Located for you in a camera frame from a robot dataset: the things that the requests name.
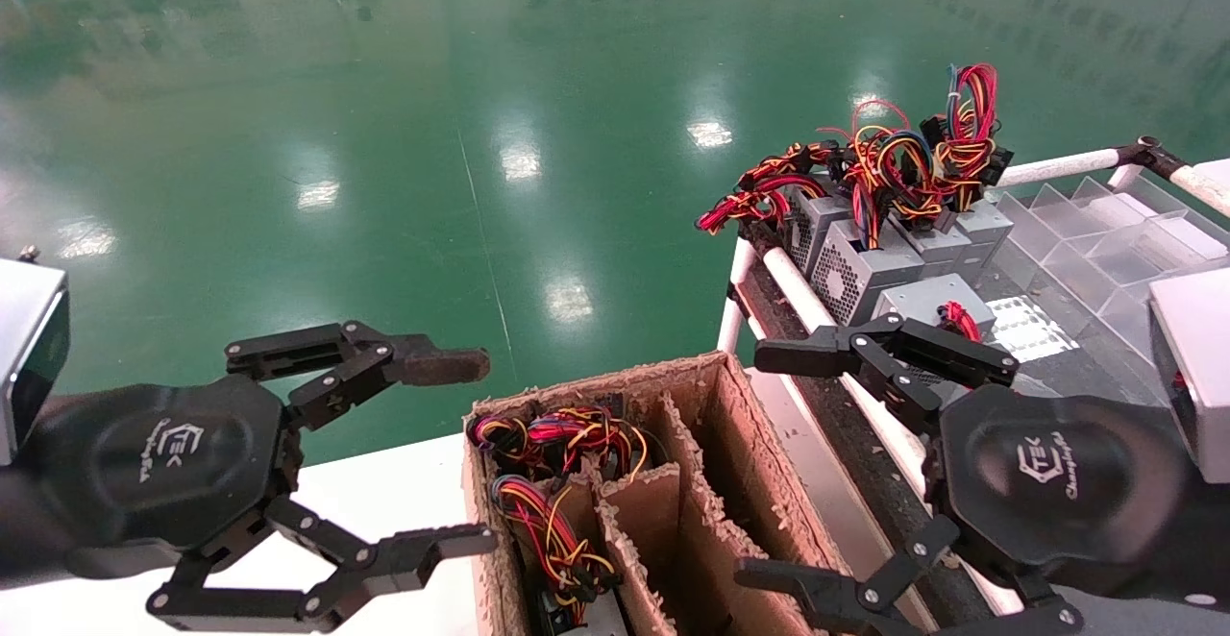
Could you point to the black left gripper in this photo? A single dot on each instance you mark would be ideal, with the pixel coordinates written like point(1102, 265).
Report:
point(163, 463)

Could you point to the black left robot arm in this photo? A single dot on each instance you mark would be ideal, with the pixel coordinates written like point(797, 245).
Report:
point(19, 530)

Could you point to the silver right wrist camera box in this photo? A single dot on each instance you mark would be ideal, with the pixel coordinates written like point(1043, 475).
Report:
point(1201, 367)

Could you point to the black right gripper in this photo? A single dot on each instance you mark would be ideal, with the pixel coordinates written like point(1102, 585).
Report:
point(1057, 482)

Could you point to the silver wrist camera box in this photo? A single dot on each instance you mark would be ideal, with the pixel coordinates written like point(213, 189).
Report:
point(24, 348)
point(1201, 367)

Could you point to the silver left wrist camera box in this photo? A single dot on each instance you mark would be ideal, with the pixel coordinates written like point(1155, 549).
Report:
point(24, 348)

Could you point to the black pipe joint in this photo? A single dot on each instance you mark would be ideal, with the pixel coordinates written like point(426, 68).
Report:
point(1148, 151)

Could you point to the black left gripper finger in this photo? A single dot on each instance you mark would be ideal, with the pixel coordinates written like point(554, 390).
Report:
point(442, 365)

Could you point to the clear acrylic divider tray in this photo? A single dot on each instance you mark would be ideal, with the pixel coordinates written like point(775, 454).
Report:
point(1105, 252)

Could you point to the brown cardboard box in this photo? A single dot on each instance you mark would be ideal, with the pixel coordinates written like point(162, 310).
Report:
point(759, 482)

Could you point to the grey power supply unit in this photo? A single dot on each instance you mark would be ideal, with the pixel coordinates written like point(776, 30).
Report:
point(850, 276)
point(937, 244)
point(918, 295)
point(987, 229)
point(594, 624)
point(817, 225)

